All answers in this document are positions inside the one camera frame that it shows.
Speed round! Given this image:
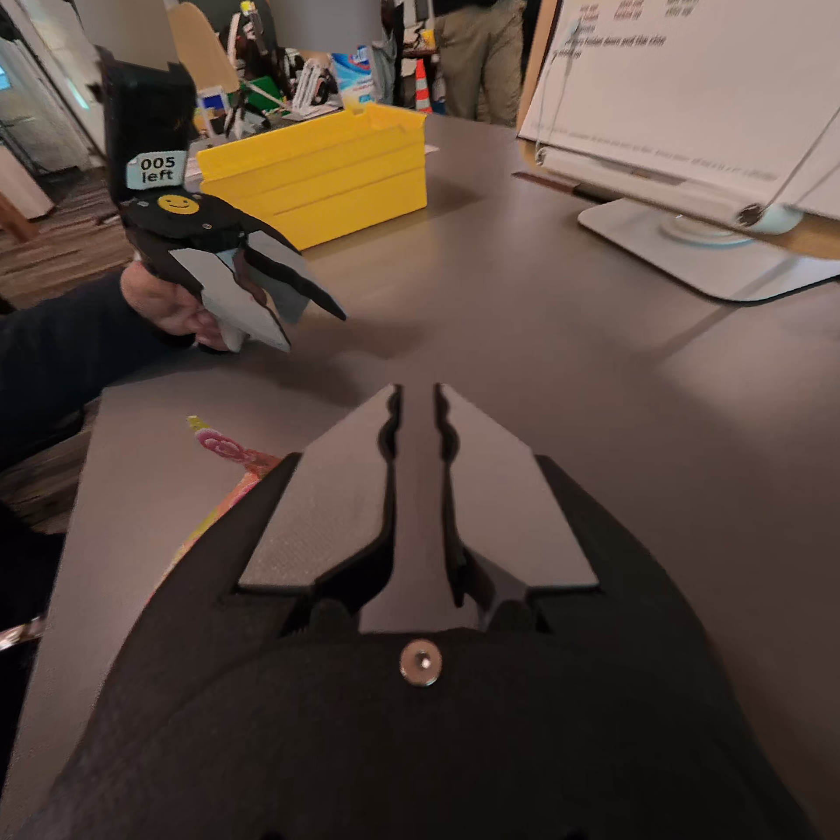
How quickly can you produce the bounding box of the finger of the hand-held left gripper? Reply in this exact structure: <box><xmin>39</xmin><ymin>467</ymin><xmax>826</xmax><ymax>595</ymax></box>
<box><xmin>233</xmin><ymin>230</ymin><xmax>347</xmax><ymax>324</ymax></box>
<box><xmin>169</xmin><ymin>248</ymin><xmax>293</xmax><ymax>353</ymax></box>

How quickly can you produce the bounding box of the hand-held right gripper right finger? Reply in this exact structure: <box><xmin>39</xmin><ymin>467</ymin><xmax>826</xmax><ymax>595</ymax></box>
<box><xmin>433</xmin><ymin>382</ymin><xmax>601</xmax><ymax>631</ymax></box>

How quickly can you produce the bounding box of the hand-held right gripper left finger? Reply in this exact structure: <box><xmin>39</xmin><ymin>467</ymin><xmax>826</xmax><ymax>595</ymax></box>
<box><xmin>238</xmin><ymin>382</ymin><xmax>403</xmax><ymax>634</ymax></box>

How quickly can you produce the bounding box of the floral origami paper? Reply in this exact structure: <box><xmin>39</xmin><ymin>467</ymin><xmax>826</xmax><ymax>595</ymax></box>
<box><xmin>167</xmin><ymin>415</ymin><xmax>284</xmax><ymax>592</ymax></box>

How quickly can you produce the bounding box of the person's left hand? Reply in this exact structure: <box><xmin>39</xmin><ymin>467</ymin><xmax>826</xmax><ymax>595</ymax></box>
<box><xmin>120</xmin><ymin>259</ymin><xmax>231</xmax><ymax>352</ymax></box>

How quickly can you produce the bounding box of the beige chair back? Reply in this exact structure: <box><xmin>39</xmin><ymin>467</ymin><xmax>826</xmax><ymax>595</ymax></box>
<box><xmin>166</xmin><ymin>2</ymin><xmax>241</xmax><ymax>94</ymax></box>

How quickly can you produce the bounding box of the yellow plastic bin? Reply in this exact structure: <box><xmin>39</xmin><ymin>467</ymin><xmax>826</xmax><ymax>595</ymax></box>
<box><xmin>196</xmin><ymin>101</ymin><xmax>429</xmax><ymax>252</ymax></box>

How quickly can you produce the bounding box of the white and black device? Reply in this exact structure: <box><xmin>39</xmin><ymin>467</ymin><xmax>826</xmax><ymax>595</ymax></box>
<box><xmin>289</xmin><ymin>58</ymin><xmax>343</xmax><ymax>120</ymax></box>

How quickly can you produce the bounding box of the blue wipes canister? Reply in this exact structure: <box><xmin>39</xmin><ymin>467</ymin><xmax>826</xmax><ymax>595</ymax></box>
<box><xmin>330</xmin><ymin>45</ymin><xmax>383</xmax><ymax>111</ymax></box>

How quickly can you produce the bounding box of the white stand base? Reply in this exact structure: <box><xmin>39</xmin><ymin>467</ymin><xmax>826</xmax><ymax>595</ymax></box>
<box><xmin>576</xmin><ymin>197</ymin><xmax>840</xmax><ymax>304</ymax></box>

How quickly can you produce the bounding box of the white page holder ledge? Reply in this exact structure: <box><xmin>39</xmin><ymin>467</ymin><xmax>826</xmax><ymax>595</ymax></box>
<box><xmin>535</xmin><ymin>144</ymin><xmax>805</xmax><ymax>235</ymax></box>

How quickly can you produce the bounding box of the white instruction sheet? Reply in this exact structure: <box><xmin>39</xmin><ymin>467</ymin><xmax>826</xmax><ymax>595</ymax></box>
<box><xmin>518</xmin><ymin>0</ymin><xmax>840</xmax><ymax>224</ymax></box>

